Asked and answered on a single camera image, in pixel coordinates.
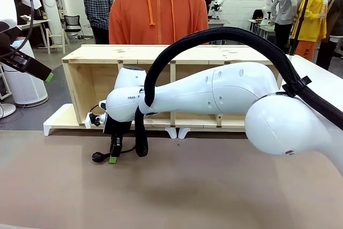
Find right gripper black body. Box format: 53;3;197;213
102;113;133;136

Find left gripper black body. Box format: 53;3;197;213
0;21;29;65

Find black power cable with plug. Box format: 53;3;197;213
91;145;138;164

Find white cylindrical air purifier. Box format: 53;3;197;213
1;40;49;107

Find table with clothes pile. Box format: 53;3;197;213
16;13;52;49

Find white wooden stool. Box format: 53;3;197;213
46;27;67;55

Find white round stand base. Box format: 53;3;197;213
0;102;17;120

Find white tower air conditioner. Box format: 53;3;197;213
36;0;65;45

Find plywood base board white ends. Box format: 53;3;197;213
43;104;247;137

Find black mesh office chair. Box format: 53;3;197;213
63;14;84;40

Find long pine wood shelf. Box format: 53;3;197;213
61;44;289;133

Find person in plaid shirt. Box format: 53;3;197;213
83;0;115;45

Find person in orange hoodie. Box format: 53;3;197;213
108;0;210;46

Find mannequin in grey hoodie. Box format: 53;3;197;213
270;0;299;55

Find black leaning stand pole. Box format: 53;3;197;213
288;0;314;55

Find mannequin in yellow jacket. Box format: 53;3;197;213
290;0;330;62

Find mannequin in dark jacket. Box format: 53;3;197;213
316;0;343;71

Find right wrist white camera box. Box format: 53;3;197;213
85;110;108;129

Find thin black camera cable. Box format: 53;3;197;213
0;0;36;60

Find black braided cable sleeve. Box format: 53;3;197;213
135;26;343;158

